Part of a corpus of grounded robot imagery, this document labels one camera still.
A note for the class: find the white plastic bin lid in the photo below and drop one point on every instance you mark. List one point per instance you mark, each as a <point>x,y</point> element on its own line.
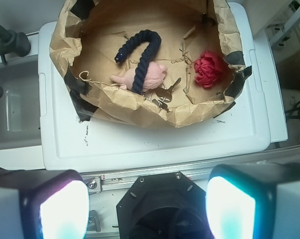
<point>255,121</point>

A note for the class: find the red crumpled paper flower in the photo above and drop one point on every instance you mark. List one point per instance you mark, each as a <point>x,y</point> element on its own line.
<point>210,68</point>

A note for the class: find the brown paper liner with tape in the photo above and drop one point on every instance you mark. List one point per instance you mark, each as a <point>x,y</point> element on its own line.
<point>89,33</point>

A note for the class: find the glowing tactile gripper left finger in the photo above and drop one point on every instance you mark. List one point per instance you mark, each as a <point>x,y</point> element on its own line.
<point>42,204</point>

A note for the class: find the clear plastic container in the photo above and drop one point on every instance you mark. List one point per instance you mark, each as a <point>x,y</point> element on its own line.
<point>19,103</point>

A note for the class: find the aluminium extrusion rail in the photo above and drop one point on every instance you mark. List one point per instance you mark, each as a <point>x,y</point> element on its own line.
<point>198,170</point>

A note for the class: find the dark grey clamp knob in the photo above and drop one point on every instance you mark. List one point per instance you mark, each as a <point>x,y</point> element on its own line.
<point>13,42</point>

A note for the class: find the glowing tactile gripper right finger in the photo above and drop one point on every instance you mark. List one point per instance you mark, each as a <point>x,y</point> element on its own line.
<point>254,201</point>

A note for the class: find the black octagonal mount plate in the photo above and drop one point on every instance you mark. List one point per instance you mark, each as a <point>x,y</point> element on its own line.
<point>163,206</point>

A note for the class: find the pink plush toy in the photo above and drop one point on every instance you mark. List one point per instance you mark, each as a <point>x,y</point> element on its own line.
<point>154,78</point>

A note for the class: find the metal keys bunch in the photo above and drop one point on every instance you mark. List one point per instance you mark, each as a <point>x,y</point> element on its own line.
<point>164,96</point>

